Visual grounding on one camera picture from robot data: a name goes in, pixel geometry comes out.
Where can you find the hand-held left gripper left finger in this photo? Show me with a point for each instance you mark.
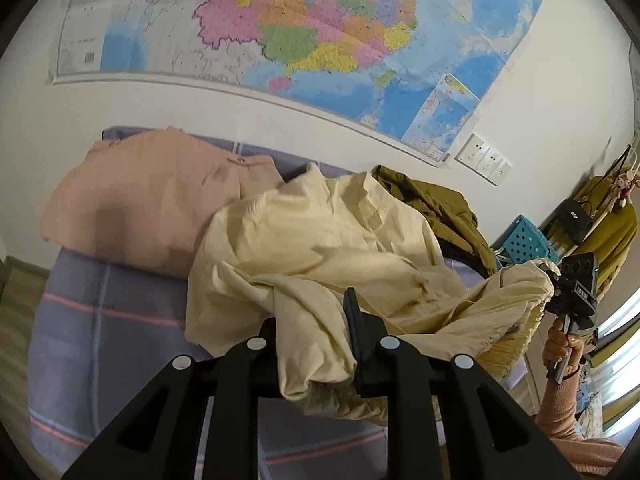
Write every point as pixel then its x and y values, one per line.
pixel 235 385

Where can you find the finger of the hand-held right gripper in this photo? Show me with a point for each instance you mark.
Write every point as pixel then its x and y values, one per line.
pixel 551 271

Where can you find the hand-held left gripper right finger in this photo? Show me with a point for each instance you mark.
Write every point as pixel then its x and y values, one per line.
pixel 357 340

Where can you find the cream yellow garment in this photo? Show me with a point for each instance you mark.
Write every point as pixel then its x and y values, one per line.
pixel 325 240

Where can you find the person's right forearm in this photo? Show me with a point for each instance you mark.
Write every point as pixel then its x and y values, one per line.
pixel 565 420

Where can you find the person's right hand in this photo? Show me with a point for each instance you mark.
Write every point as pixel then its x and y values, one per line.
pixel 552 347

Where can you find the teal plastic basket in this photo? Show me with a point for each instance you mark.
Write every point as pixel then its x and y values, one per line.
pixel 525 240

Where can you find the black handbag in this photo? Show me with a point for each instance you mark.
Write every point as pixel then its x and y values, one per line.
pixel 574 220

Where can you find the mustard hanging sweater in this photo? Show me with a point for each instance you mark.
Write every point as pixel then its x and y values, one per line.
pixel 617 240

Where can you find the yellow fringed cloth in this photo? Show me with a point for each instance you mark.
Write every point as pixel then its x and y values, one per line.
pixel 515 345

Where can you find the white curtain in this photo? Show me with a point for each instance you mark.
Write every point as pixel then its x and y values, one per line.
pixel 617 360

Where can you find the black garment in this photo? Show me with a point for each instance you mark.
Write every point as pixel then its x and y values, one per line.
pixel 462 258

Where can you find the small plush toy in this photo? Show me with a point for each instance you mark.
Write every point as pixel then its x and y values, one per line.
pixel 620 190

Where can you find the purple checked blanket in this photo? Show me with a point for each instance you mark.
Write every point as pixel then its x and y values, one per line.
pixel 125 335

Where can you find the olive green garment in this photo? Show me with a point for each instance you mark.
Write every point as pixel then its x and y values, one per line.
pixel 440 210

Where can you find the pink garment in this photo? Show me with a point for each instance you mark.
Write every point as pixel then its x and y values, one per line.
pixel 150 200

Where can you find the white wall socket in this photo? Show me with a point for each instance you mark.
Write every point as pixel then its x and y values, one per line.
pixel 471 148
pixel 488 161

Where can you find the colourful wall map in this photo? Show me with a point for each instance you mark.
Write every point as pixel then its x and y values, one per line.
pixel 300 35

